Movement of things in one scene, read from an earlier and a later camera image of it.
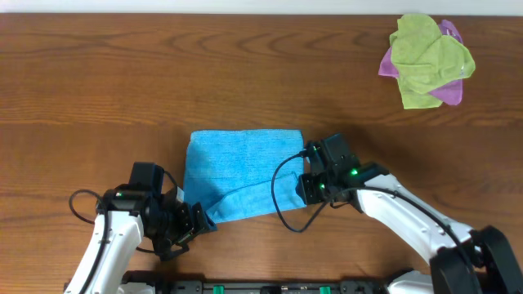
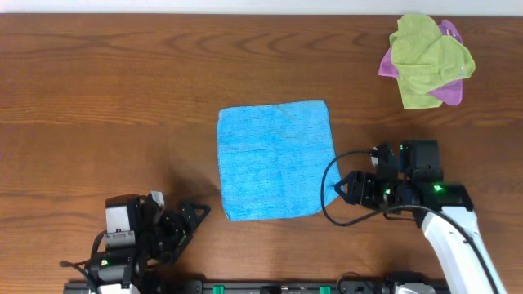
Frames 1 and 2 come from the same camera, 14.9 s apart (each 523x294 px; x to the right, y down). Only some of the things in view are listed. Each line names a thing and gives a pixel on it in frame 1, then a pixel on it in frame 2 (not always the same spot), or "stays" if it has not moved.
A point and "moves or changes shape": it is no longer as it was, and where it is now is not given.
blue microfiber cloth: x=230 y=172 moves or changes shape
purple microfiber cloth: x=451 y=94 stays
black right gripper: x=305 y=182 → x=360 y=189
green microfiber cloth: x=426 y=60 stays
